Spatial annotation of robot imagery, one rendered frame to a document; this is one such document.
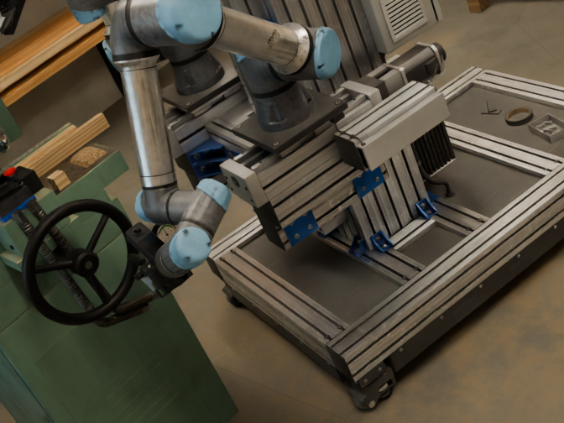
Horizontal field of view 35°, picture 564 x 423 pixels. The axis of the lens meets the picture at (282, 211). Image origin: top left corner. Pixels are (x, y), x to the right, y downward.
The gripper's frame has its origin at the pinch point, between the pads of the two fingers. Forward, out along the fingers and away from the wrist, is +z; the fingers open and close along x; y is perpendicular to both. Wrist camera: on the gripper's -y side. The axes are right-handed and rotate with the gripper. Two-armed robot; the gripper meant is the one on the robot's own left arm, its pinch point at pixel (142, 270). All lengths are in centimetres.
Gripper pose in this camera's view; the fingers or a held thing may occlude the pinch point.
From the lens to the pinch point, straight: 206.1
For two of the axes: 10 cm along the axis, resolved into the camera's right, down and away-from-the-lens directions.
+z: -3.9, 2.5, 8.9
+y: 6.4, 7.7, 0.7
